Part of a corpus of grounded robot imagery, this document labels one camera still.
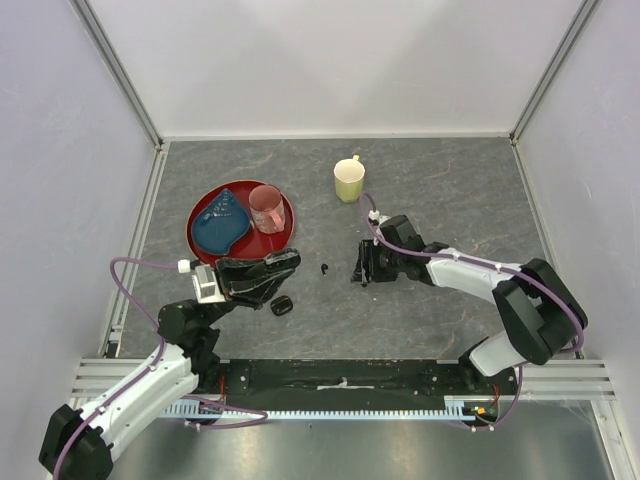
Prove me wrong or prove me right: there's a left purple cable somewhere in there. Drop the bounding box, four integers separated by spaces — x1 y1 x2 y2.
52 256 194 480

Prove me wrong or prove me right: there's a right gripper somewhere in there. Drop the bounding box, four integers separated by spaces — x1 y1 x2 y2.
350 239 404 283

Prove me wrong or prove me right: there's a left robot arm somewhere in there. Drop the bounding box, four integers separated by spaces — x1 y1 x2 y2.
38 247 301 479

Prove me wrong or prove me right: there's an aluminium frame post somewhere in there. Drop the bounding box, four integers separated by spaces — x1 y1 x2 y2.
68 0 166 151
509 0 601 147

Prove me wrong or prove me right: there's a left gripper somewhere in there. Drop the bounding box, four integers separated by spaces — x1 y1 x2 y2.
201 253 296 328

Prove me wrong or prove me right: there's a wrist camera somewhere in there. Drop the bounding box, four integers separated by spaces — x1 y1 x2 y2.
191 265 225 304
367 210 390 234

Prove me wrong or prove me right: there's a blue teardrop plate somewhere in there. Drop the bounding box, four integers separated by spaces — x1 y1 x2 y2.
191 188 250 255

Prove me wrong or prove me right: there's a red round tray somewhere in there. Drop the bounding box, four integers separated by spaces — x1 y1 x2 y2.
186 180 295 263

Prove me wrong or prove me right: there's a slotted cable duct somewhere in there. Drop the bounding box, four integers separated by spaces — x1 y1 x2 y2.
159 398 498 422

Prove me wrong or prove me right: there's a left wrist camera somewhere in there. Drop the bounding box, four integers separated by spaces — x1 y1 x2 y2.
191 265 225 304

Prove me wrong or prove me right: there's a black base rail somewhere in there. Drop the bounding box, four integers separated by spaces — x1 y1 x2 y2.
214 357 481 412

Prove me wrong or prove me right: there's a black charging case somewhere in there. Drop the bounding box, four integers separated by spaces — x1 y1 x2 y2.
264 248 301 271
270 295 293 316

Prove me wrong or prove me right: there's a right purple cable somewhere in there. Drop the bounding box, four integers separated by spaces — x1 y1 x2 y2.
358 192 587 354

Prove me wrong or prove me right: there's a left aluminium frame post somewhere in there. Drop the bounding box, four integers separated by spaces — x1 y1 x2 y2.
68 0 166 151

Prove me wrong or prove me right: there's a right aluminium frame post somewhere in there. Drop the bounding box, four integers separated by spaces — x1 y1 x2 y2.
509 0 601 147

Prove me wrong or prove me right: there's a yellow ceramic mug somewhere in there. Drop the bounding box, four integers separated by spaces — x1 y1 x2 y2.
333 155 366 203

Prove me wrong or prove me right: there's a purple cable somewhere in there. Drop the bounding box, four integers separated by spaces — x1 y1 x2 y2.
52 256 194 480
358 192 587 354

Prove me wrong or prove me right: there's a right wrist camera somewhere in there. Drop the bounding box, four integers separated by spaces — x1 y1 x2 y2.
367 210 390 234

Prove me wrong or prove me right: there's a pink glass mug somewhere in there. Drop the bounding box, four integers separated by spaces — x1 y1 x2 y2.
249 184 286 234

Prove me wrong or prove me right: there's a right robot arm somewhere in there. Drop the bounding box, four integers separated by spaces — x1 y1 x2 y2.
352 210 588 394

